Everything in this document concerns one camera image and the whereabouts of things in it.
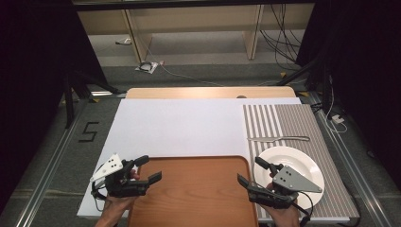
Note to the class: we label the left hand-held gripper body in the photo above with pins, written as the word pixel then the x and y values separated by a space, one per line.
pixel 121 186

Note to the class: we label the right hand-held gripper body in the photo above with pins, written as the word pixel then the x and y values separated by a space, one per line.
pixel 291 183

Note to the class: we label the person's left hand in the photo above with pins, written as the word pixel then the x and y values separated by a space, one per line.
pixel 116 205

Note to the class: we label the person's right hand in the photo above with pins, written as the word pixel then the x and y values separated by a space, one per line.
pixel 285 217

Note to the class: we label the white round plate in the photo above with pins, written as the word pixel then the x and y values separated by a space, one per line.
pixel 299 164

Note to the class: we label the silver table knife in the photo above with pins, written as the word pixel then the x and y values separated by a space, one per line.
pixel 277 138

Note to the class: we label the brown wooden tray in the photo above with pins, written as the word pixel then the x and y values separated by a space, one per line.
pixel 195 192

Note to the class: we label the white table board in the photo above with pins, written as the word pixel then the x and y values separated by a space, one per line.
pixel 176 129

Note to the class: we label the grey striped placemat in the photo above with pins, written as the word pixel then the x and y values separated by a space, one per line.
pixel 327 135

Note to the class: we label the white power adapter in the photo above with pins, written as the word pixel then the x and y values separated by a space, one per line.
pixel 337 118

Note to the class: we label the light wooden table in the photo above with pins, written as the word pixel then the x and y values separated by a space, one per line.
pixel 189 92

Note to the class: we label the clear plastic bag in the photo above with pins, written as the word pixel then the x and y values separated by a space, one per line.
pixel 147 66

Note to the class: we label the black tripod stand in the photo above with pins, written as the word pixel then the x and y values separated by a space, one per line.
pixel 80 86
pixel 310 71

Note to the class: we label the small white floor object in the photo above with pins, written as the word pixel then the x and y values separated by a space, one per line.
pixel 124 41

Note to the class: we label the light wooden shelf unit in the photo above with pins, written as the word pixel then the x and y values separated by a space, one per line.
pixel 195 22

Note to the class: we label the aluminium floor rail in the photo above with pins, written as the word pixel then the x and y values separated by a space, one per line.
pixel 47 170
pixel 350 160

